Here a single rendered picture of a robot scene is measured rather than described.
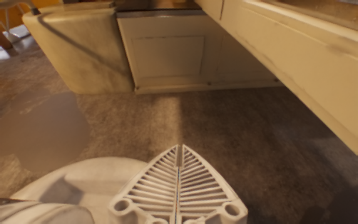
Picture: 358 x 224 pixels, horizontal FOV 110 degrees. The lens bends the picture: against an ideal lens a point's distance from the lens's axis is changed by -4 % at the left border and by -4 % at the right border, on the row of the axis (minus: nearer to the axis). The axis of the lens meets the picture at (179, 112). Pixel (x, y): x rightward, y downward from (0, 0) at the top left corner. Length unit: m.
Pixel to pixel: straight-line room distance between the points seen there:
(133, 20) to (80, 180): 0.89
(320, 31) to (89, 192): 0.65
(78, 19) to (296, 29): 1.09
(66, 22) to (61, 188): 0.95
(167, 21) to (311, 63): 0.86
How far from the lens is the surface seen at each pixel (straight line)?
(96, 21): 1.11
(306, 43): 0.32
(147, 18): 1.03
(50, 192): 0.55
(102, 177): 0.48
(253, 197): 0.85
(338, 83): 0.28
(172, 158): 0.16
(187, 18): 1.04
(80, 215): 0.24
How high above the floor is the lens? 0.76
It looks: 46 degrees down
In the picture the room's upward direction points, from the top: 1 degrees counter-clockwise
